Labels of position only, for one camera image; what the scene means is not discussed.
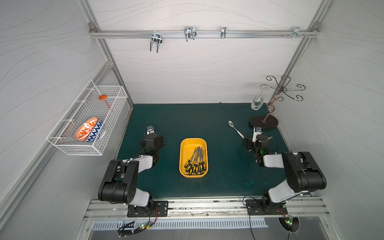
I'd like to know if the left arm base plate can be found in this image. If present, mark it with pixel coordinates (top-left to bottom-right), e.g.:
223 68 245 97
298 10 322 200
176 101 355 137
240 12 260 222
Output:
127 201 169 218

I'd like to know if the white wire basket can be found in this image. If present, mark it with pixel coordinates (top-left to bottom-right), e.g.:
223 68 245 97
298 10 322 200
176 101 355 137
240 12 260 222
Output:
46 80 128 156

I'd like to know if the white vent strip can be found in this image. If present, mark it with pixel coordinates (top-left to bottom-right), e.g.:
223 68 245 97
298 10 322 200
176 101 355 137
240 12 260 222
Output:
92 218 268 231

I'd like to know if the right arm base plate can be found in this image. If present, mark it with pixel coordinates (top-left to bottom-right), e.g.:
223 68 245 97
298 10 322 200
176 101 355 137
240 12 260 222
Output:
244 199 288 216

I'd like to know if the clear glass jar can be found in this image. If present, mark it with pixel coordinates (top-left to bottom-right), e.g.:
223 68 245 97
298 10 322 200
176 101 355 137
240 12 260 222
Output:
251 95 264 111

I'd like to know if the green table mat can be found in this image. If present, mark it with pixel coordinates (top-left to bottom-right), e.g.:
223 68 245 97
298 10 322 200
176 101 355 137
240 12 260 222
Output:
118 103 285 198

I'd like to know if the metal clamp hook right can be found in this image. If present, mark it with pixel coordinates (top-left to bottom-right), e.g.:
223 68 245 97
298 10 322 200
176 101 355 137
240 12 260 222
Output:
282 27 309 39

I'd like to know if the metal spoon white handle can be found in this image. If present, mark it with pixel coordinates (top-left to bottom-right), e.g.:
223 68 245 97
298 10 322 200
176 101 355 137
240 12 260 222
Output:
228 121 245 139

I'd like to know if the blue patterned bowl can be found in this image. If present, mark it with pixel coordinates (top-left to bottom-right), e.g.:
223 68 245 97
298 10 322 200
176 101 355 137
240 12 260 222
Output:
84 120 103 143

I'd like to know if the aluminium rail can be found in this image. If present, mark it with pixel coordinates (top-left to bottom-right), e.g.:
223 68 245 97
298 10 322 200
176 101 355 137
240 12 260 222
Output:
84 196 331 220
90 30 321 40

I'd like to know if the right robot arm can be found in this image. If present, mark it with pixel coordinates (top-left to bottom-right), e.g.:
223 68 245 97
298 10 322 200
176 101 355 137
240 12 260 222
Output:
243 134 327 206

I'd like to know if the orange spoon in basket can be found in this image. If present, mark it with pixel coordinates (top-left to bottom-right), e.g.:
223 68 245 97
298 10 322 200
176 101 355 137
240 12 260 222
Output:
99 95 111 109

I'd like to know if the copper hook stand black base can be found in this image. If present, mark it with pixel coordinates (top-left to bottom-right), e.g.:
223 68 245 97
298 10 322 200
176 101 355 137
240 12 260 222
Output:
249 76 306 129

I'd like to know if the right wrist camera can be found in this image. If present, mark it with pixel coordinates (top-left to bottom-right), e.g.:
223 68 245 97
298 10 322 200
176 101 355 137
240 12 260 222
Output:
252 127 262 143

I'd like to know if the orange patterned bowl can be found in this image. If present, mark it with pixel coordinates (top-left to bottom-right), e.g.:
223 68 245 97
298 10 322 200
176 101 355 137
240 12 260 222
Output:
74 118 99 141

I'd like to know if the small metal hook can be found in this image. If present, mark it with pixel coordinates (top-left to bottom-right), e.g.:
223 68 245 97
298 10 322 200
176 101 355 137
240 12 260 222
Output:
221 27 227 39

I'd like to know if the metal loop hook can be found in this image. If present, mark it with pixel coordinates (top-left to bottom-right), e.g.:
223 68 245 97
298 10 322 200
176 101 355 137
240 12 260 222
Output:
184 27 197 42

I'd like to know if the yellow plastic storage tray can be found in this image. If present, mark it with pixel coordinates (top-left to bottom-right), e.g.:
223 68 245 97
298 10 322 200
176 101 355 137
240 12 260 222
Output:
179 138 209 179

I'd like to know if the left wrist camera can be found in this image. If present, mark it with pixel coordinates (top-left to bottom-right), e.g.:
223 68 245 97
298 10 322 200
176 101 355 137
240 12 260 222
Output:
147 126 155 135

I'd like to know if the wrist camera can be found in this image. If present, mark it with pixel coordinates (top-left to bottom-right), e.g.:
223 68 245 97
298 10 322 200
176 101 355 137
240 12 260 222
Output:
147 126 155 135
252 127 262 143

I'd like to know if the aluminium front rail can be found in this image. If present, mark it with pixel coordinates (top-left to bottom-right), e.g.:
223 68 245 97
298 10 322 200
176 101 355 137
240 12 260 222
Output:
84 196 331 220

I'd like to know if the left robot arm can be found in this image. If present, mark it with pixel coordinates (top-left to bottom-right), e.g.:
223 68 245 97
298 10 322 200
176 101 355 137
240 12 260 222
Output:
98 133 165 210

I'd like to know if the black cable bundle left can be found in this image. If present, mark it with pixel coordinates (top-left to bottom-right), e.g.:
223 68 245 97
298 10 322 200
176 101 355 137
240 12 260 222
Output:
115 206 159 238

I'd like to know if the metal double hook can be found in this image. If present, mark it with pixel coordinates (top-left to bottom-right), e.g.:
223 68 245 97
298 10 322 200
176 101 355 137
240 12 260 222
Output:
150 33 163 53

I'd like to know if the aluminium top rail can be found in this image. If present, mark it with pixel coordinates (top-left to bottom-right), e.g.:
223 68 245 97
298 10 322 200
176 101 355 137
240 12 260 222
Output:
90 30 321 40

